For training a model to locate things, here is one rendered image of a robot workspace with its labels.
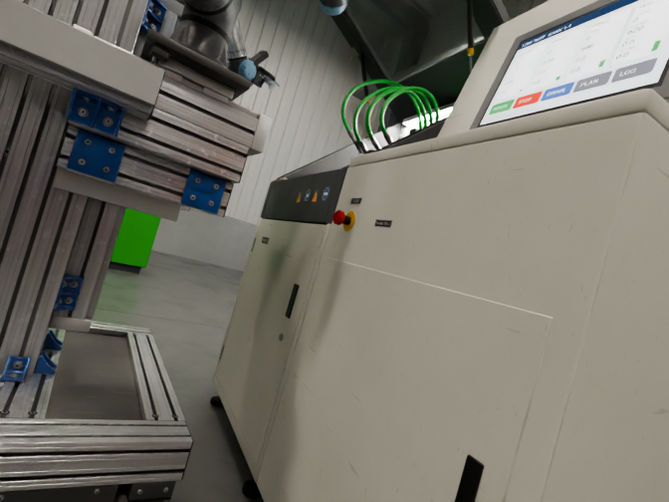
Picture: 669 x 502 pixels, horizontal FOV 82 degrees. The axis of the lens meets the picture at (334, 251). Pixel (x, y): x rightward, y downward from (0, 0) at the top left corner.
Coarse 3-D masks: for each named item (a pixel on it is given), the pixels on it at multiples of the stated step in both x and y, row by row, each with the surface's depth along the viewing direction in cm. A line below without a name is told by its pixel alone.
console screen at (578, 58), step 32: (608, 0) 87; (640, 0) 80; (544, 32) 100; (576, 32) 90; (608, 32) 82; (640, 32) 75; (512, 64) 104; (544, 64) 94; (576, 64) 85; (608, 64) 78; (640, 64) 72; (512, 96) 97; (544, 96) 88; (576, 96) 80; (608, 96) 74
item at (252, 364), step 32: (288, 224) 134; (320, 224) 111; (256, 256) 156; (288, 256) 126; (256, 288) 146; (288, 288) 119; (256, 320) 136; (288, 320) 112; (224, 352) 160; (256, 352) 128; (288, 352) 107; (224, 384) 148; (256, 384) 120; (256, 416) 114; (256, 448) 108
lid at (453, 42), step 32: (352, 0) 161; (384, 0) 150; (416, 0) 140; (448, 0) 132; (480, 0) 122; (352, 32) 172; (384, 32) 161; (416, 32) 150; (448, 32) 140; (480, 32) 132; (384, 64) 175; (416, 64) 162; (448, 64) 149; (448, 96) 160
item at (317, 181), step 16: (304, 176) 133; (320, 176) 120; (336, 176) 109; (272, 192) 161; (288, 192) 143; (304, 192) 129; (320, 192) 117; (272, 208) 155; (288, 208) 138; (304, 208) 125; (320, 208) 114
